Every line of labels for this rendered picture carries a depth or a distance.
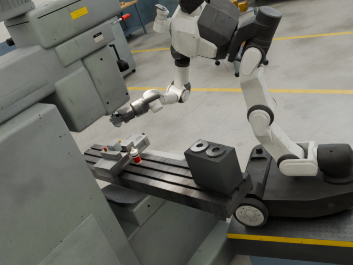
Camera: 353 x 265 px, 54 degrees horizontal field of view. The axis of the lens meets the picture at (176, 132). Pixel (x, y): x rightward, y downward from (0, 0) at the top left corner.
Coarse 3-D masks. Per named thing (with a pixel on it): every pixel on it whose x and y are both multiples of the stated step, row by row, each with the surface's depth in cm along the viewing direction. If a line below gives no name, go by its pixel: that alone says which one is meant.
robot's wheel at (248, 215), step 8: (248, 200) 197; (256, 200) 197; (240, 208) 200; (248, 208) 200; (256, 208) 195; (264, 208) 196; (240, 216) 206; (248, 216) 204; (256, 216) 201; (264, 216) 197; (248, 224) 205; (256, 224) 202; (264, 224) 200
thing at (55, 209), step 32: (0, 128) 132; (32, 128) 131; (64, 128) 141; (0, 160) 124; (32, 160) 133; (64, 160) 143; (0, 192) 125; (32, 192) 134; (64, 192) 144; (96, 192) 156; (0, 224) 126; (32, 224) 135; (64, 224) 146; (96, 224) 158; (0, 256) 127; (32, 256) 136; (64, 256) 147; (96, 256) 159; (128, 256) 175
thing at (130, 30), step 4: (244, 0) 824; (256, 0) 873; (120, 4) 920; (124, 4) 919; (128, 4) 899; (136, 4) 922; (136, 8) 928; (140, 16) 937; (124, 20) 980; (140, 20) 942; (128, 28) 974; (132, 28) 954; (136, 28) 938; (144, 28) 952; (124, 32) 921; (128, 32) 928; (144, 32) 958
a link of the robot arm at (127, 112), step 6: (132, 102) 192; (138, 102) 190; (126, 108) 192; (132, 108) 190; (138, 108) 189; (120, 114) 189; (126, 114) 186; (132, 114) 189; (138, 114) 190; (126, 120) 186
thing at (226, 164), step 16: (192, 144) 167; (208, 144) 162; (192, 160) 164; (208, 160) 154; (224, 160) 152; (192, 176) 172; (208, 176) 162; (224, 176) 154; (240, 176) 162; (224, 192) 159
